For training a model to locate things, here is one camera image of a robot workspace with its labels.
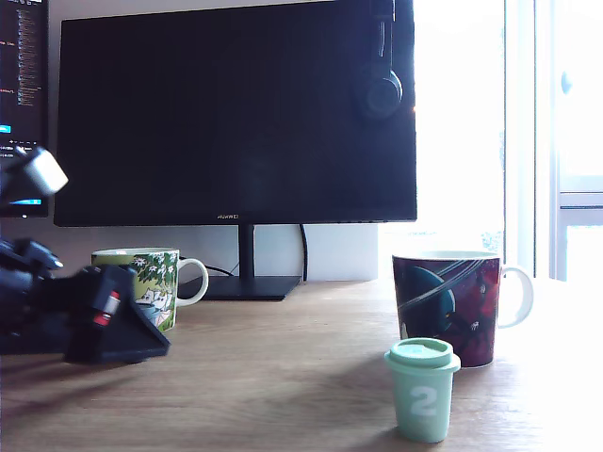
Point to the mint green capsule with numeral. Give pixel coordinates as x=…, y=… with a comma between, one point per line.
x=424, y=395

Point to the green cartoon print mug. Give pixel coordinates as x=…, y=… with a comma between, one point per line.
x=160, y=273

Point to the black monitor stand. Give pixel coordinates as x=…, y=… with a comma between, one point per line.
x=245, y=287

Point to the large black monitor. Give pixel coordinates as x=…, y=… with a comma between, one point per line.
x=212, y=117

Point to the monitor showing code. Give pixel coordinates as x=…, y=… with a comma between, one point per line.
x=23, y=70

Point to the dark red print mug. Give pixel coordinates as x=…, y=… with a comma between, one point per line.
x=447, y=306

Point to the black headphones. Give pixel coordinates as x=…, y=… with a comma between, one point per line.
x=381, y=94

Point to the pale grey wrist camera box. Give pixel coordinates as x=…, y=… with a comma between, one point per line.
x=44, y=172

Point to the white window frame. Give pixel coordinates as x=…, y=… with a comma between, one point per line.
x=544, y=141

